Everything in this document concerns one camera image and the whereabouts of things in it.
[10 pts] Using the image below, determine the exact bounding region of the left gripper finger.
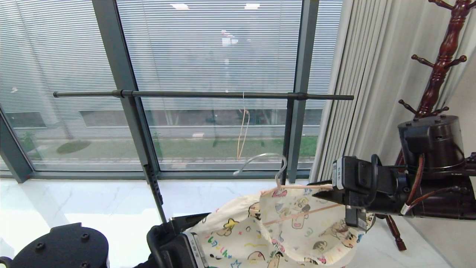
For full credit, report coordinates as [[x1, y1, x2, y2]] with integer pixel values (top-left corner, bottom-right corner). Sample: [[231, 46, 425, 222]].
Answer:
[[167, 212, 212, 233]]

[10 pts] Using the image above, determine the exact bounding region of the dark wooden coat stand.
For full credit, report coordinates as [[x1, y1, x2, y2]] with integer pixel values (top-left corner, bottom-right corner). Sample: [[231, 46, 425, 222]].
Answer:
[[376, 0, 476, 252]]

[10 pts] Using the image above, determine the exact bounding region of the cream printed garment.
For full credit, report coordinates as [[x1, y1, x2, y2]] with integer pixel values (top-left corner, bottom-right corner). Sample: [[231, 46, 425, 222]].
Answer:
[[185, 186, 376, 268]]

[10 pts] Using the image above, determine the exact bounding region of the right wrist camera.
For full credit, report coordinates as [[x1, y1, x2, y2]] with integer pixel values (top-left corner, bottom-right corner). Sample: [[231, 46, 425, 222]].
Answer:
[[332, 156, 396, 198]]

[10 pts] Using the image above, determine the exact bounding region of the pink clothes hanger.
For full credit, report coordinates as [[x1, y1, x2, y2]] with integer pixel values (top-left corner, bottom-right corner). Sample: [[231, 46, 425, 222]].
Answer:
[[233, 153, 335, 227], [237, 92, 250, 160]]

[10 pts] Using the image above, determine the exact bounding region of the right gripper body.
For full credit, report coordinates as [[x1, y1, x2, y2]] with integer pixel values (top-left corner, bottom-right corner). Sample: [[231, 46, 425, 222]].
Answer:
[[345, 179, 406, 231]]

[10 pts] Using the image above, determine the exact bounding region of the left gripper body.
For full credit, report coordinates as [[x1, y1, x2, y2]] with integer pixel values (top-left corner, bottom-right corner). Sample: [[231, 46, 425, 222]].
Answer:
[[175, 232, 209, 268]]

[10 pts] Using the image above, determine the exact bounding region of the window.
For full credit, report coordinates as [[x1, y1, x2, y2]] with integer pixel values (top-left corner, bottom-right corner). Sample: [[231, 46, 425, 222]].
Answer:
[[0, 0, 342, 184]]

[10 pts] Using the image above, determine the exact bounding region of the black clothes rack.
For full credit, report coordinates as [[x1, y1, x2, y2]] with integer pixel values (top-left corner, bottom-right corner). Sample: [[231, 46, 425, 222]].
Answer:
[[53, 89, 354, 224]]

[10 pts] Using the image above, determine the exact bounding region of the beige curtain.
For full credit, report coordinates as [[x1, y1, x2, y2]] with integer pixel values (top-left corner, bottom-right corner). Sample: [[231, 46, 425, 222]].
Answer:
[[309, 0, 476, 186]]

